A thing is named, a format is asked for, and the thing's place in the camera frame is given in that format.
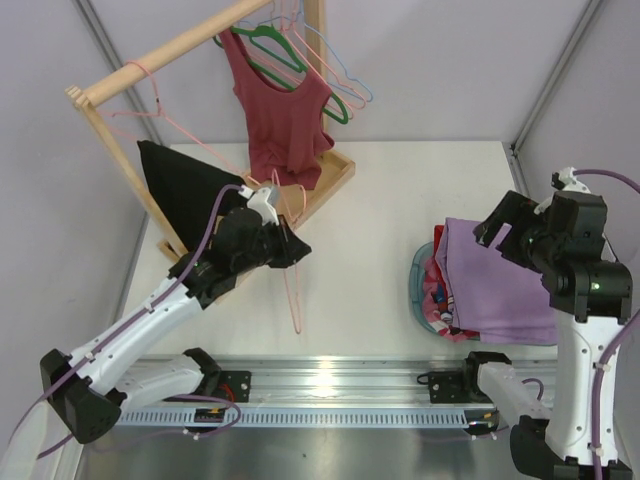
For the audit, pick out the teal plastic basin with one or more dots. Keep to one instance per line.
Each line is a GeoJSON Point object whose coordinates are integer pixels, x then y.
{"type": "Point", "coordinates": [544, 337]}

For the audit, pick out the black garment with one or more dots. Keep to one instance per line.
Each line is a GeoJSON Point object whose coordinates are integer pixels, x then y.
{"type": "Point", "coordinates": [184, 188]}

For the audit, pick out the maroon tank top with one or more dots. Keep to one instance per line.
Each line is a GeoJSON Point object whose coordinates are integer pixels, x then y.
{"type": "Point", "coordinates": [285, 133]}

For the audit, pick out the aluminium rail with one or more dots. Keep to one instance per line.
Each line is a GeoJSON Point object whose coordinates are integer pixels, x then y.
{"type": "Point", "coordinates": [337, 382]}

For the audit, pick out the colourful clothes in basin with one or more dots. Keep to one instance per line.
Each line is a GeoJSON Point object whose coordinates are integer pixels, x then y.
{"type": "Point", "coordinates": [429, 306]}

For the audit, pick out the purple trousers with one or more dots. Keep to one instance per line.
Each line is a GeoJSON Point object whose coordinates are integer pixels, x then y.
{"type": "Point", "coordinates": [490, 294]}

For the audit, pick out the red folded cloth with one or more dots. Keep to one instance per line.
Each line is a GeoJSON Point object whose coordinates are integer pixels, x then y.
{"type": "Point", "coordinates": [439, 240]}

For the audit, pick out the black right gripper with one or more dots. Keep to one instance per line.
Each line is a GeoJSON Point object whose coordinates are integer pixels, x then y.
{"type": "Point", "coordinates": [507, 220]}

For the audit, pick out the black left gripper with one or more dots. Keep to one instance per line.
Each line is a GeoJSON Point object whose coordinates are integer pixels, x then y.
{"type": "Point", "coordinates": [282, 238]}

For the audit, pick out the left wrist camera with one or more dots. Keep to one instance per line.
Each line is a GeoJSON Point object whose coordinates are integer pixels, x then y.
{"type": "Point", "coordinates": [260, 206]}

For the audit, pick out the white slotted cable duct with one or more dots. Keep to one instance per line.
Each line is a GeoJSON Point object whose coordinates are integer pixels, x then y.
{"type": "Point", "coordinates": [426, 418]}

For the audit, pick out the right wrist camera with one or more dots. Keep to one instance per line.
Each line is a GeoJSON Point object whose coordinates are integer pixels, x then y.
{"type": "Point", "coordinates": [566, 185]}

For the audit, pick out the pink wire hanger with black garment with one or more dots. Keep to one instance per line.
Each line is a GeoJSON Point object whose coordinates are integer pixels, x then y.
{"type": "Point", "coordinates": [161, 113]}

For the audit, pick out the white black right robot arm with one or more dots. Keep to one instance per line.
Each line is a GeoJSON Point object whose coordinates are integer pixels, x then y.
{"type": "Point", "coordinates": [563, 242]}

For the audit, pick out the blue wire hanger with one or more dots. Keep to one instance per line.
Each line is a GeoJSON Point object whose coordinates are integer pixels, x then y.
{"type": "Point", "coordinates": [345, 60]}

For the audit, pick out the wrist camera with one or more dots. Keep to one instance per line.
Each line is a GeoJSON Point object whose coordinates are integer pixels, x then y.
{"type": "Point", "coordinates": [566, 185]}
{"type": "Point", "coordinates": [260, 206]}

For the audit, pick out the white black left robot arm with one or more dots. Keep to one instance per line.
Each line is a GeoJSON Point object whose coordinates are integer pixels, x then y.
{"type": "Point", "coordinates": [87, 387]}

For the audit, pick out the empty pink wire hanger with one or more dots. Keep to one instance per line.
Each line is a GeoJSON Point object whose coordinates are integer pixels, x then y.
{"type": "Point", "coordinates": [283, 77]}

